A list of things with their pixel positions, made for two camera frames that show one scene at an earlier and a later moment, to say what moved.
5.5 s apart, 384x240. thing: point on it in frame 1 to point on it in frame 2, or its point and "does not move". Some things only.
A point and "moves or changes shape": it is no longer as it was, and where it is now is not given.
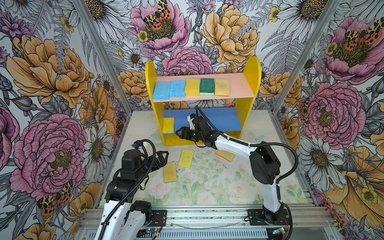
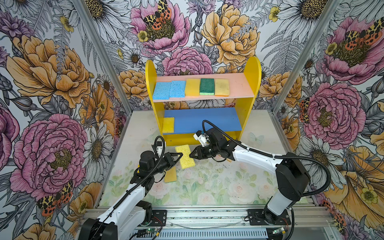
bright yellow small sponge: x=168 y=125 does not move
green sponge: x=207 y=87 does not move
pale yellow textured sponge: x=186 y=158 moves or changes shape
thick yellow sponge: x=192 y=87 does not move
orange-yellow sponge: x=222 y=87 does not move
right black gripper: x=184 y=133 to x=199 y=152
